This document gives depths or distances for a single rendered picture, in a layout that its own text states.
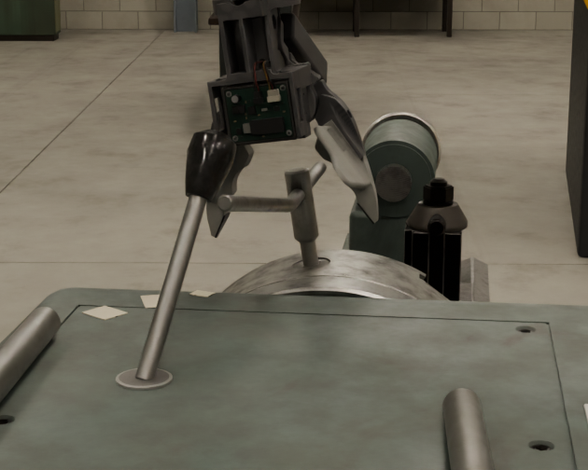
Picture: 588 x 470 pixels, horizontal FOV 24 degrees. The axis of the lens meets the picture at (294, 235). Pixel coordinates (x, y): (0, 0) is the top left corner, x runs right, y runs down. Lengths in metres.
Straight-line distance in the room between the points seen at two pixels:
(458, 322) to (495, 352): 0.07
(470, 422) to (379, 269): 0.46
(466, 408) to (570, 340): 0.21
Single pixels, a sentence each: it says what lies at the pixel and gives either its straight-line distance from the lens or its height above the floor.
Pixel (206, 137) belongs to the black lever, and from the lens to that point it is 0.89.
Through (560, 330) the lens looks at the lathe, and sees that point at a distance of 0.98.
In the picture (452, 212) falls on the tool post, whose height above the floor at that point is 1.14.
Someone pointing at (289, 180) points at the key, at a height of 1.31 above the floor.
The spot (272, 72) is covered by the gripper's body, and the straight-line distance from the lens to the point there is 1.08.
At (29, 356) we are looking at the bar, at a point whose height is 1.27.
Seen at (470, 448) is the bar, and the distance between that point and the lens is 0.72.
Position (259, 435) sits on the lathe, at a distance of 0.78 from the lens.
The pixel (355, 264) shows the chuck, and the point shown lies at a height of 1.24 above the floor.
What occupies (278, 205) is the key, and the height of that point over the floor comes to 1.31.
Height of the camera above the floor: 1.56
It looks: 14 degrees down
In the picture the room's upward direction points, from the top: straight up
